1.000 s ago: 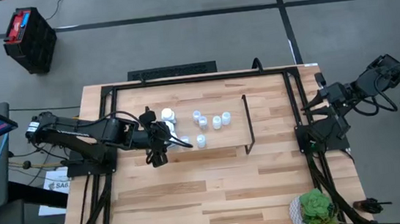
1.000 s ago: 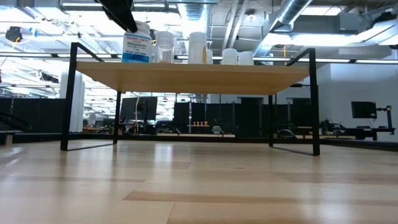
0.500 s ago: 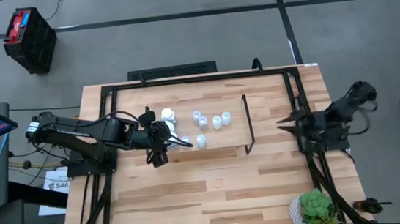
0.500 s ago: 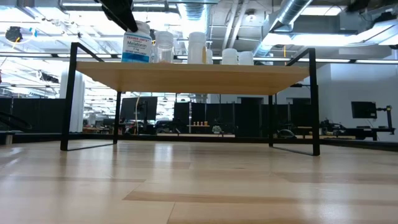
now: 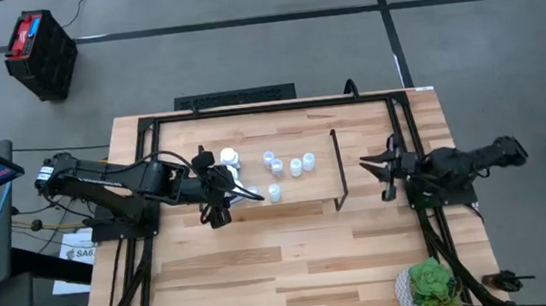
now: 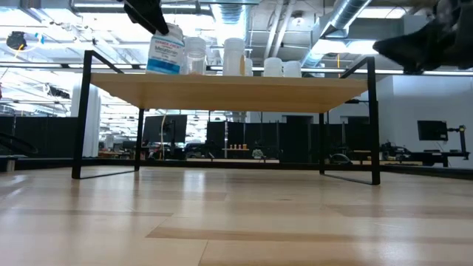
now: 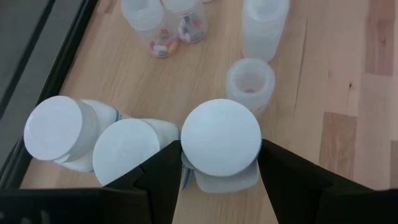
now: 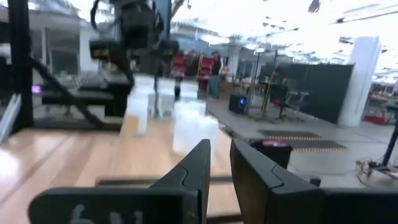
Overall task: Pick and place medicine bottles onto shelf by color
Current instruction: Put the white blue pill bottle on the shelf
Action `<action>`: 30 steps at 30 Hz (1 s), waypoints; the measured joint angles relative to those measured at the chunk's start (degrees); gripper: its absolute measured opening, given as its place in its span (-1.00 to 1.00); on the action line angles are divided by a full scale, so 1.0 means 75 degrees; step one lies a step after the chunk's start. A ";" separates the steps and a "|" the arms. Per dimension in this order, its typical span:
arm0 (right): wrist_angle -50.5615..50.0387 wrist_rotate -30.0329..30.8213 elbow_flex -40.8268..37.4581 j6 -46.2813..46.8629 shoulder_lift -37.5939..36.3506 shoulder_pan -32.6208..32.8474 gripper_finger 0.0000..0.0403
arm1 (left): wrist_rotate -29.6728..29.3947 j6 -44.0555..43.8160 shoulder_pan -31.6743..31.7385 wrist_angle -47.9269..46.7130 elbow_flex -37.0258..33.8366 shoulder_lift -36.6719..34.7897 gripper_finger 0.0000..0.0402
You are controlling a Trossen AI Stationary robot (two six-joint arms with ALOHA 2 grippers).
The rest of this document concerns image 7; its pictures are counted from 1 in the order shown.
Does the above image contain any black metal table frame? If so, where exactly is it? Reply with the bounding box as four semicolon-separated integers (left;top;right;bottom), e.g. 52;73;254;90
0;0;100;190

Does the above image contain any white melatonin bottle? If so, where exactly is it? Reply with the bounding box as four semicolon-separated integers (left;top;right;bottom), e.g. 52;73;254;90
179;98;263;194
92;117;181;187
23;95;131;174

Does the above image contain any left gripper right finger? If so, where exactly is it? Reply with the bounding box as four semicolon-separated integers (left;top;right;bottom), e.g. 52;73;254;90
257;139;376;224

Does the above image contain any wooden shelf with black legs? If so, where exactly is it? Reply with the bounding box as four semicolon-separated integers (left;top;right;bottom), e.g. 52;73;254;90
18;0;312;224

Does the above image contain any small white bottle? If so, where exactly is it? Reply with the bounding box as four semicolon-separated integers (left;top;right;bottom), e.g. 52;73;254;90
161;0;208;44
241;0;290;63

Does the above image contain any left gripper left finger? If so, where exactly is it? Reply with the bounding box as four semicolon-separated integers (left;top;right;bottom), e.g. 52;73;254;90
102;140;183;224

